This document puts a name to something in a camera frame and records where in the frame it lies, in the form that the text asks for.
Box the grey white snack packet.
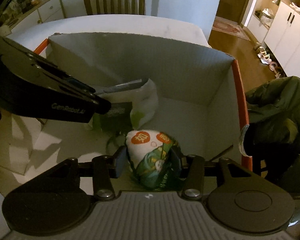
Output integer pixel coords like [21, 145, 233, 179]
[91, 79, 159, 130]

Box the green white snack bag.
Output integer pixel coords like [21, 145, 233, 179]
[126, 129, 178, 189]

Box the red cardboard box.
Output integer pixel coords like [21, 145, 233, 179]
[35, 33, 252, 170]

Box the dark snack packet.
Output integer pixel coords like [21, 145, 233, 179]
[99, 102, 133, 135]

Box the white drawer sideboard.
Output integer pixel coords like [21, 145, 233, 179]
[0, 0, 65, 37]

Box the dark green jacket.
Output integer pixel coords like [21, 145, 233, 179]
[243, 76, 300, 224]

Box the patterned floor rug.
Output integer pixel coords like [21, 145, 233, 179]
[212, 16, 250, 41]

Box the white tall cabinet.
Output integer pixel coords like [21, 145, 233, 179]
[262, 2, 300, 78]

